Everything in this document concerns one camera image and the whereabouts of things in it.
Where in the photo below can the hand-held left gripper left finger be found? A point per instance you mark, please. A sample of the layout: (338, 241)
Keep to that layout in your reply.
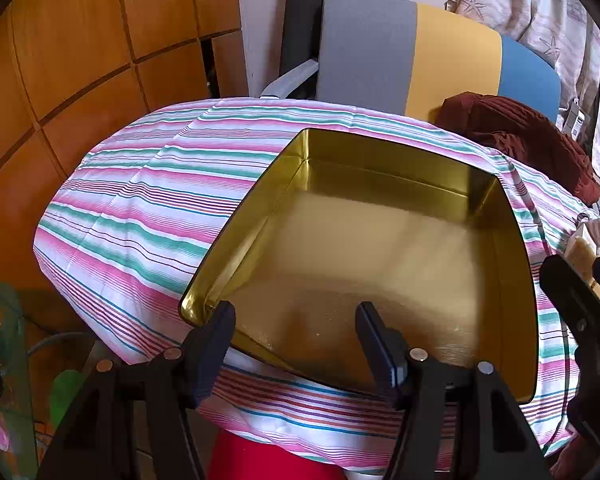
(215, 350)

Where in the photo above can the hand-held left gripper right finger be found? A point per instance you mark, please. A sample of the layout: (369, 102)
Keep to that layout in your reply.
(380, 350)

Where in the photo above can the tan cracker packet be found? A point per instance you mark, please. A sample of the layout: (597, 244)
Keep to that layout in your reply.
(580, 252)

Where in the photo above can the gold metal tin container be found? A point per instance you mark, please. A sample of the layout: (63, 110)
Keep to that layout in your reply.
(380, 240)

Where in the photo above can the pink packet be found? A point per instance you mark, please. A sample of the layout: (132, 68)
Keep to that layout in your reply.
(597, 230)

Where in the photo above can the red stool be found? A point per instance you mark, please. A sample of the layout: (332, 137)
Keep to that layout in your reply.
(260, 460)

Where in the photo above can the green plastic item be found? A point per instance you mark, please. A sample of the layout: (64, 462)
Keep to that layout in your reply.
(67, 400)

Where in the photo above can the pink green striped tablecloth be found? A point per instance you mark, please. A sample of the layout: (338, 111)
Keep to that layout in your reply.
(145, 210)

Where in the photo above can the white grey carton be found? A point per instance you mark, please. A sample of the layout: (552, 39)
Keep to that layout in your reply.
(578, 120)

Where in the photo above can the maroon cloth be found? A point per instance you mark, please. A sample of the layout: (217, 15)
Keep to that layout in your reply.
(520, 135)

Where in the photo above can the glass side table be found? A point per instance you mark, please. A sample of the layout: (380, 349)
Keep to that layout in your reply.
(10, 340)

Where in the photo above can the starfish print curtain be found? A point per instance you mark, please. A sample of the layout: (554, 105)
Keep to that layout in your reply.
(530, 5)

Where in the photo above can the grey yellow blue chair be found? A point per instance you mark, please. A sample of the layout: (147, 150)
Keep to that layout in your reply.
(370, 45)

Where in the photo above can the wooden cabinet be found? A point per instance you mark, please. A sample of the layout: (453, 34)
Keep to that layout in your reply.
(80, 35)

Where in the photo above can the black rolled mat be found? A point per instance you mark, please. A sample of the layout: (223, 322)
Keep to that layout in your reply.
(302, 15)

